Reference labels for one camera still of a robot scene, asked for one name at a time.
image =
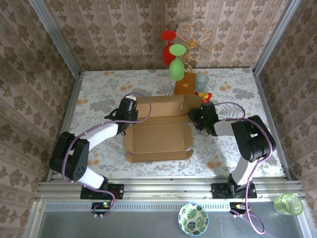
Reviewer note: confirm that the brown cardboard paper box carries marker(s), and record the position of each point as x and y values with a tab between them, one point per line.
158	138

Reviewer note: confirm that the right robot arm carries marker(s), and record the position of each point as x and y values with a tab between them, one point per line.
255	138

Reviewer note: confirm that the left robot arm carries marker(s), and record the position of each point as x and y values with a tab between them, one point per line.
74	158

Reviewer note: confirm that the red yellow snack packet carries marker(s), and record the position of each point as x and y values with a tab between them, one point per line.
204	96

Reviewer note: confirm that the frosted pale blue cup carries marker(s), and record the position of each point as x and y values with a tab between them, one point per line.
201	83

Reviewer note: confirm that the brown wooden rack base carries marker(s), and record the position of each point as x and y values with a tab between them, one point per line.
185	86

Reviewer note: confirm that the green plastic goblet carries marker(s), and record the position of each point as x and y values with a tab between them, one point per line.
176	69

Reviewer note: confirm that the red plastic goblet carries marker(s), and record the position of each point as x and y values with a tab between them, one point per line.
167	55

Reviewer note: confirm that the small black controller board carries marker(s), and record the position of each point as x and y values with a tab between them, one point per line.
239	207
102	207

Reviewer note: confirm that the leaf pattern bowl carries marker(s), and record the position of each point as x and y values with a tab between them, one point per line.
193	219

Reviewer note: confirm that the grey metal shelf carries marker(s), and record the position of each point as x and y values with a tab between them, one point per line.
138	223

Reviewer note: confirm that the clear green plastic cup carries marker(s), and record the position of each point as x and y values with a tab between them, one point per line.
288	204

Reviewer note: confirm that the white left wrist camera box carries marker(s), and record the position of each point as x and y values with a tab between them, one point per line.
132	98

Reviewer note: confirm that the aluminium table side rail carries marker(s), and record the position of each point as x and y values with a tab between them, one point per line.
264	99
66	119

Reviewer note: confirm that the aluminium frame post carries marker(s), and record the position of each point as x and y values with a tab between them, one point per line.
275	37
59	39

